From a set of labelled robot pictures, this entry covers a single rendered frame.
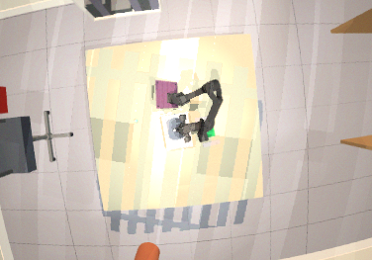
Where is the green rectangular block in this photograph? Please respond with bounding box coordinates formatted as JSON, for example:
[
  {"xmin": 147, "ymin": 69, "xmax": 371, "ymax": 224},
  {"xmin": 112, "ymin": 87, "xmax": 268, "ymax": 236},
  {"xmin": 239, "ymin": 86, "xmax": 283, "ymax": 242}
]
[{"xmin": 207, "ymin": 129, "xmax": 216, "ymax": 137}]

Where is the grey round disc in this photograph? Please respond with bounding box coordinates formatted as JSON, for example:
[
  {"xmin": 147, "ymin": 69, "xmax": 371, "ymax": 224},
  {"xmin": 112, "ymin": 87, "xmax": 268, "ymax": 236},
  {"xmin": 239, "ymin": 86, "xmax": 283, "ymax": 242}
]
[{"xmin": 166, "ymin": 118, "xmax": 184, "ymax": 140}]

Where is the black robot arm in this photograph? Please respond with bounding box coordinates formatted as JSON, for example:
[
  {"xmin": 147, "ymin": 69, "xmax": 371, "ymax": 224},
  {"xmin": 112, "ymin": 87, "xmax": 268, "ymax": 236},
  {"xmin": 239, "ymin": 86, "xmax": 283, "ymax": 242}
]
[{"xmin": 167, "ymin": 79, "xmax": 224, "ymax": 142}]

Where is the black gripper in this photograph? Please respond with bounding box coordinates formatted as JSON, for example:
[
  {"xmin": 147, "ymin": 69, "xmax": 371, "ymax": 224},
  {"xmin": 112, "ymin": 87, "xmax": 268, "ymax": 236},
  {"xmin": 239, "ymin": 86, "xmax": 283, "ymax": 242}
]
[{"xmin": 175, "ymin": 114, "xmax": 195, "ymax": 143}]

